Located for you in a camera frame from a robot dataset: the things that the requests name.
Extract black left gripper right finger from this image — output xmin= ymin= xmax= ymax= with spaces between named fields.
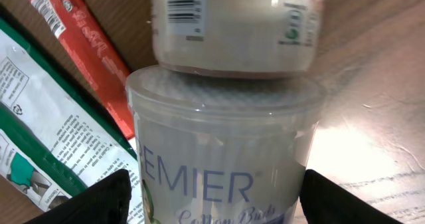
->
xmin=299 ymin=169 xmax=400 ymax=224

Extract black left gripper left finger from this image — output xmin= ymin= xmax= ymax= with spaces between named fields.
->
xmin=25 ymin=169 xmax=131 ymax=224

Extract white round tub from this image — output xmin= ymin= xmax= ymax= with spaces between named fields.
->
xmin=126 ymin=66 xmax=326 ymax=224

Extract green lid jar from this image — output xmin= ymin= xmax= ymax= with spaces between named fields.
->
xmin=151 ymin=0 xmax=325 ymax=79

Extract red snack package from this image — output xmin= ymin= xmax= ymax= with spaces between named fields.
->
xmin=29 ymin=0 xmax=135 ymax=140

